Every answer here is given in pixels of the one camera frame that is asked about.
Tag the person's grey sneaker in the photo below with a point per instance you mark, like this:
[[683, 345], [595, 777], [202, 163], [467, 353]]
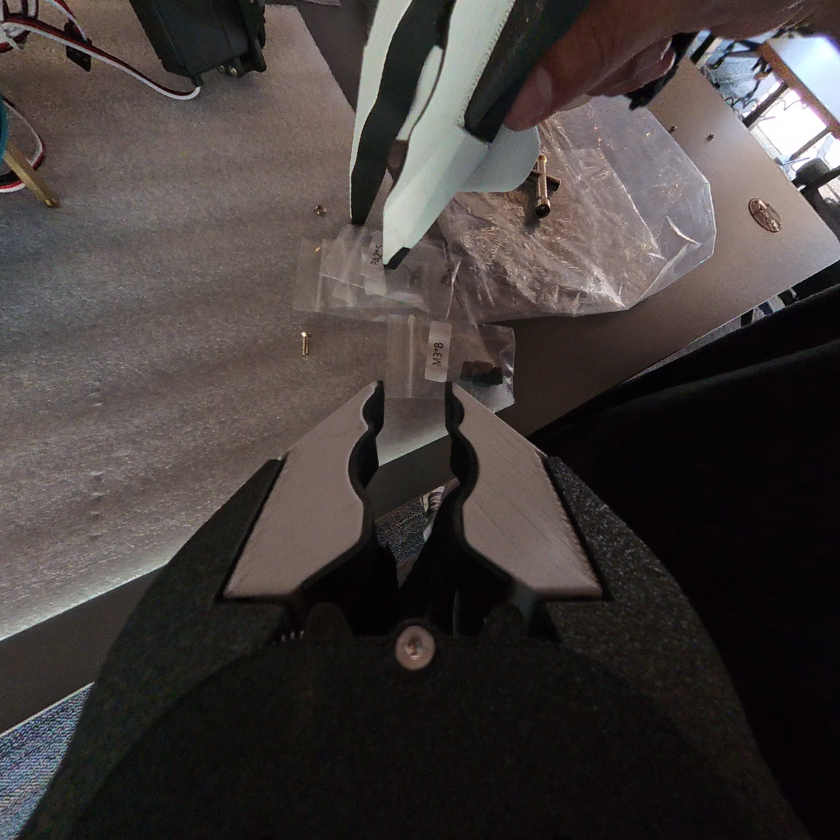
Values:
[[434, 504]]

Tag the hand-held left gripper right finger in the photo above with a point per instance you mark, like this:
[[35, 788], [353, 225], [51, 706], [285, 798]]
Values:
[[531, 525]]

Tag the large clear parts bag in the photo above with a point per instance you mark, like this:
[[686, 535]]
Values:
[[590, 249]]

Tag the white foam mat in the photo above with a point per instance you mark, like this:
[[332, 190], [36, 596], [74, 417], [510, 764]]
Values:
[[164, 328]]

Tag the clear bag small screws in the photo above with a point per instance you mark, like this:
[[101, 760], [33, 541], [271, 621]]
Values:
[[341, 282]]

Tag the person's right hand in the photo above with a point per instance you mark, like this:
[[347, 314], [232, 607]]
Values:
[[623, 46]]

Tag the round metal disc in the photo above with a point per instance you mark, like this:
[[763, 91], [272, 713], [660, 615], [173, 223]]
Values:
[[765, 215]]

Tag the clear bag black parts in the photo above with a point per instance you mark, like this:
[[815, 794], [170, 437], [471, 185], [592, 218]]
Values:
[[472, 354]]

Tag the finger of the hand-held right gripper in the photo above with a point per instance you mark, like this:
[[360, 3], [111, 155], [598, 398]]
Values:
[[439, 151], [371, 98]]

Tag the silver cross wrench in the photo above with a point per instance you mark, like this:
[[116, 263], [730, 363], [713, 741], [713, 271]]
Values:
[[543, 190]]

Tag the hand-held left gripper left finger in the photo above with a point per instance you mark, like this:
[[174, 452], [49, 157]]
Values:
[[302, 525]]

